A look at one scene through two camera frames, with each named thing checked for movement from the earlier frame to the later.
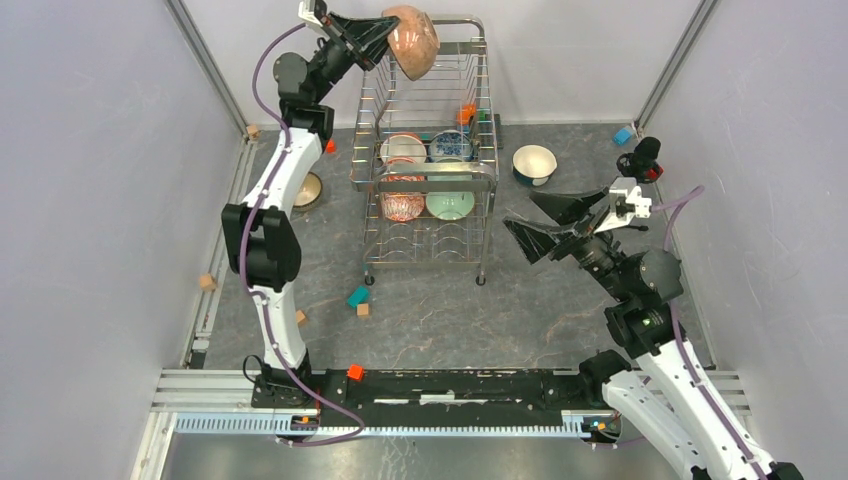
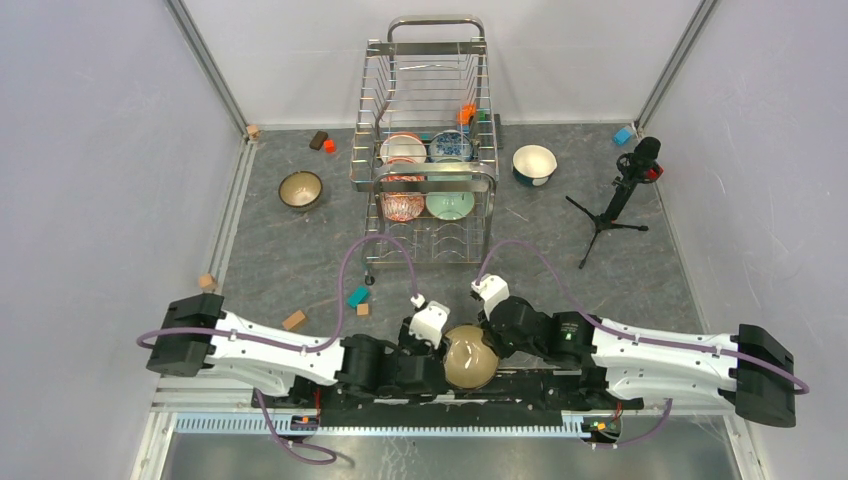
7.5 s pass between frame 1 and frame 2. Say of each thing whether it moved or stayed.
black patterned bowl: stayed
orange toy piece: stayed
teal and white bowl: stayed
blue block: stayed
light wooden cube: stayed
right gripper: moved
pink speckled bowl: moved
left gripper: moved
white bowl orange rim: stayed
